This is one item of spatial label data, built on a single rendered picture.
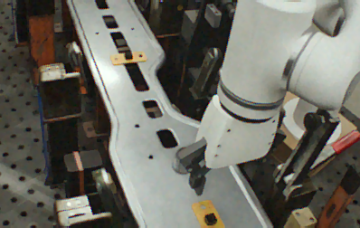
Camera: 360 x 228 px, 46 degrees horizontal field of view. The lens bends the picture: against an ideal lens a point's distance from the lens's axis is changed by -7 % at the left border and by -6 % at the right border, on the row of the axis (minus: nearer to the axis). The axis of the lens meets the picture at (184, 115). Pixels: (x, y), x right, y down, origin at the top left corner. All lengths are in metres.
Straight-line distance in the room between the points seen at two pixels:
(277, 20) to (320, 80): 0.08
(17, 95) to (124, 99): 0.56
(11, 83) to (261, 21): 1.13
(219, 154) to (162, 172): 0.25
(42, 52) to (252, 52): 0.96
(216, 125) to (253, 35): 0.14
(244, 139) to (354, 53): 0.20
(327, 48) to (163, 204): 0.43
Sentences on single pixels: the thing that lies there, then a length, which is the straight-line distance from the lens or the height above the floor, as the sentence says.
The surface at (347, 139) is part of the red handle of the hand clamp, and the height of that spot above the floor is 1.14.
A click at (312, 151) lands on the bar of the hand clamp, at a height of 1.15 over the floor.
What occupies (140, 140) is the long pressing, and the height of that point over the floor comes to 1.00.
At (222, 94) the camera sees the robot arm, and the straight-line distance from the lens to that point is 0.55.
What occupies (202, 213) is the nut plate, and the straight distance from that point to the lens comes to 0.78.
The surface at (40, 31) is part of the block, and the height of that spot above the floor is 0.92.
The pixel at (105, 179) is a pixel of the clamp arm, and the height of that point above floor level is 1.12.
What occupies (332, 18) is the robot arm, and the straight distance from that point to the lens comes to 1.10.
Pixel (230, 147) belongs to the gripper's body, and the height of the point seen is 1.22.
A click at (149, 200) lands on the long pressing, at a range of 0.79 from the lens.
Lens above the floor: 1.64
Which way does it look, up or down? 43 degrees down
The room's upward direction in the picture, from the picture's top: 11 degrees clockwise
